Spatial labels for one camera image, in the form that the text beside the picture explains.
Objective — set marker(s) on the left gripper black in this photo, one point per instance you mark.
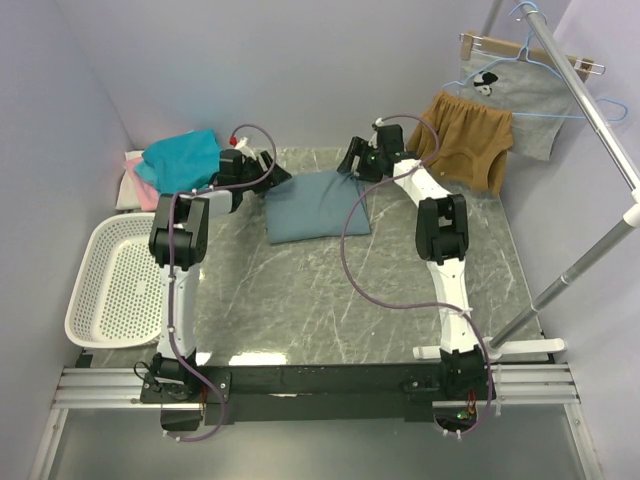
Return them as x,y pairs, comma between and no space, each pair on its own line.
275,178

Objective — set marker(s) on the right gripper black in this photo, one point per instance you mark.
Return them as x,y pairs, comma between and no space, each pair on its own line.
360,149

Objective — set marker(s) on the grey-blue t shirt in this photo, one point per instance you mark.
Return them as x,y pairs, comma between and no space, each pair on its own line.
315,205

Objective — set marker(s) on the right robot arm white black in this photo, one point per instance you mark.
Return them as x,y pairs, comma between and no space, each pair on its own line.
442,241

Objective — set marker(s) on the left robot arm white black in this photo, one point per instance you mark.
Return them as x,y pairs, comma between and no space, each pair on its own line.
178,244

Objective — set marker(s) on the teal folded t shirt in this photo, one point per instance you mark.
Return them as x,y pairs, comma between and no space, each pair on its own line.
180,163

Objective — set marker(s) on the brown shorts hanging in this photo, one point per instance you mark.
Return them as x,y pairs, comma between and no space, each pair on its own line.
464,142

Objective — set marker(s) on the pink folded t shirt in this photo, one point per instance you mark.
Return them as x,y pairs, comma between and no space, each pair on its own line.
137,193

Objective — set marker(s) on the grey panda shirt hanging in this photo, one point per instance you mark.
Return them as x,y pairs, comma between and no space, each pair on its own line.
538,100

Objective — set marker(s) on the white plastic laundry basket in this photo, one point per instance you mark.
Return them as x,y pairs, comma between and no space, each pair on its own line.
116,302

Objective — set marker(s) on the metal clothes rack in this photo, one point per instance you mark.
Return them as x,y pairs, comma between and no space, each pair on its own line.
551,212

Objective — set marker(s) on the wooden clip hanger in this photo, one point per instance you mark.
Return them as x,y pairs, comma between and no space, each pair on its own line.
470,41

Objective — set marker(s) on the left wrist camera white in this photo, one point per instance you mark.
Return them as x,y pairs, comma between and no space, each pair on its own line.
241,144

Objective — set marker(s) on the light blue wire hanger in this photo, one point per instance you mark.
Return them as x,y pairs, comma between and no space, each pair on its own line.
513,76

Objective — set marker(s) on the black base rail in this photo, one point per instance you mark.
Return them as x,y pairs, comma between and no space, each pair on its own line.
224,395

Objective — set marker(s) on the aluminium frame rail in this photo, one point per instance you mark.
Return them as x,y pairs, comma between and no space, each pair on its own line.
116,388

